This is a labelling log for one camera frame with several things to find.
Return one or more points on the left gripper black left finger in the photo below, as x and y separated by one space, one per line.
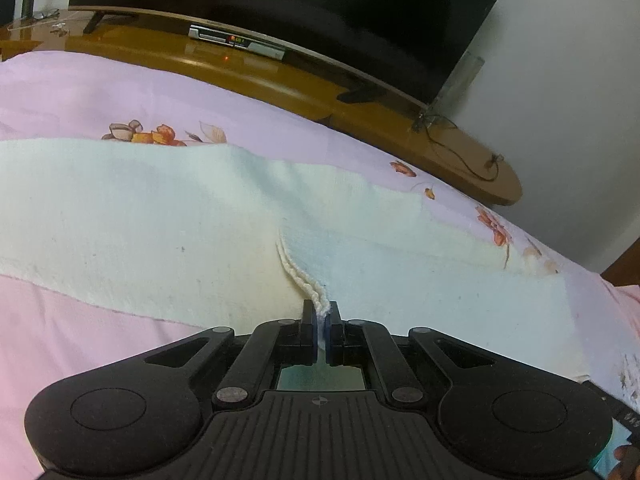
298 339

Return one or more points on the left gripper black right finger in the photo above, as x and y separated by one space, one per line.
342 341

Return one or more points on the white knitted sock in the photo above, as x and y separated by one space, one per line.
218 235

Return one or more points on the person's right hand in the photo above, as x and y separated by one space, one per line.
628 467

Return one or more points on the curved wooden TV stand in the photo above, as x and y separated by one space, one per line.
298 83

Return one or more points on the pink floral bed sheet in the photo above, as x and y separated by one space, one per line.
46 335

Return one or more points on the silver set-top box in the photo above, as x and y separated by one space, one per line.
235 41

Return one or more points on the black flat television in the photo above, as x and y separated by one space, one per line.
409 45

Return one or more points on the eyeglasses on stand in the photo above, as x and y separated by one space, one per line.
45 14

